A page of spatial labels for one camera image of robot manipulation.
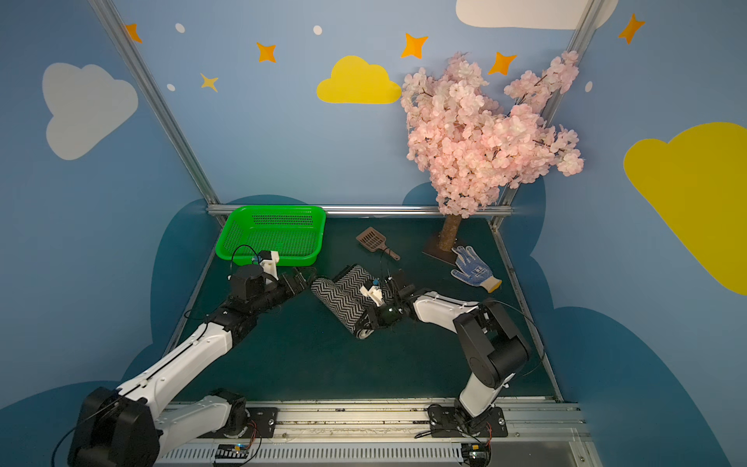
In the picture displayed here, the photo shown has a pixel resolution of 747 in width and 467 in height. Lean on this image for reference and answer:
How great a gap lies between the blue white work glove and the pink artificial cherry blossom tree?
0.80 ft

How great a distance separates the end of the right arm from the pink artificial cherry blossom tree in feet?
1.03

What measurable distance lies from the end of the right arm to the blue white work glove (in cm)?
37

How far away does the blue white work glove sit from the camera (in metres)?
1.04

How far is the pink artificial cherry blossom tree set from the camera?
25.2 inches

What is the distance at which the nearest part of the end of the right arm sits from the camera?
0.75 metres
